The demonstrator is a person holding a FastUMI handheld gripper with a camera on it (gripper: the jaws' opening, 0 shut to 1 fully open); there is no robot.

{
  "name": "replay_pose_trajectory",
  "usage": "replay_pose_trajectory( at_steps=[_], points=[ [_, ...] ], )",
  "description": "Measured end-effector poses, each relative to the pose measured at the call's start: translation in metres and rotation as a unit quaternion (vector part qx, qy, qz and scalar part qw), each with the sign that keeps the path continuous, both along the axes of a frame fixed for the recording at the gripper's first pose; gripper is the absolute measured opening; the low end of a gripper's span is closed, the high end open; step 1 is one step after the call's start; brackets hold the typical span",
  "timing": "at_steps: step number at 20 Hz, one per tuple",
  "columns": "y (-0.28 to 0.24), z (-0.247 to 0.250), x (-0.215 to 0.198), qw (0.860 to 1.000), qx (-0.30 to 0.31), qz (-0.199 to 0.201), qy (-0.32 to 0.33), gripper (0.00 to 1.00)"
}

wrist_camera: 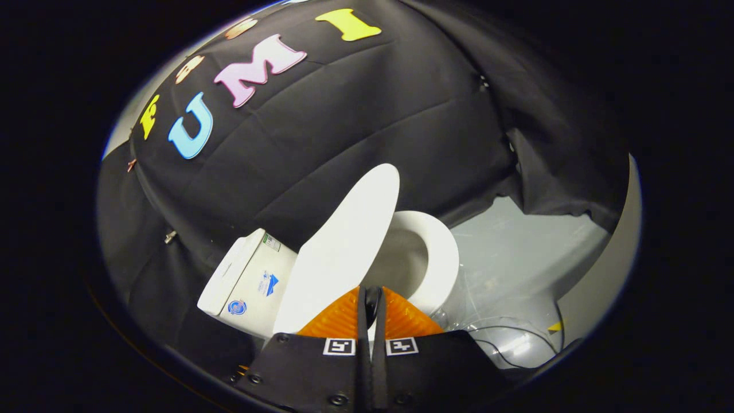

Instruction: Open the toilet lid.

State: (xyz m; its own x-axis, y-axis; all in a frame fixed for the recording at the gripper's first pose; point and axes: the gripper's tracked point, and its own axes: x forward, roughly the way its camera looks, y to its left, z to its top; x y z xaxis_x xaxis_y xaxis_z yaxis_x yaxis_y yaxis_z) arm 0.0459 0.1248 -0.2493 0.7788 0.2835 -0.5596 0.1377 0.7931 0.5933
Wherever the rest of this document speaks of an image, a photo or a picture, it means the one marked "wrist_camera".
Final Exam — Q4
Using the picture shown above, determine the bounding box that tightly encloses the white toilet seat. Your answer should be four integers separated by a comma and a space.
367, 211, 461, 317

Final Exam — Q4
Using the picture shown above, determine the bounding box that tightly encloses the thin black floor cable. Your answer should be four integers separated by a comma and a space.
463, 325, 561, 369

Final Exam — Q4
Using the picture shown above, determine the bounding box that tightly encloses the black backdrop cloth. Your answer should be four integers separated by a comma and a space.
97, 0, 631, 380

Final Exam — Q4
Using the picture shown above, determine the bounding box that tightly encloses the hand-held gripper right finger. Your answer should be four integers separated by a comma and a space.
370, 286, 518, 413

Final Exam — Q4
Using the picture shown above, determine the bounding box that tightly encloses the white toilet lid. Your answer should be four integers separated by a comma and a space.
272, 163, 401, 337

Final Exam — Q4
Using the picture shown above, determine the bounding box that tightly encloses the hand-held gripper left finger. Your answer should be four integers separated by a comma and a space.
227, 286, 373, 413

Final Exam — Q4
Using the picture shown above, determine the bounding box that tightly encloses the white toilet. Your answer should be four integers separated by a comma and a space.
197, 228, 459, 341

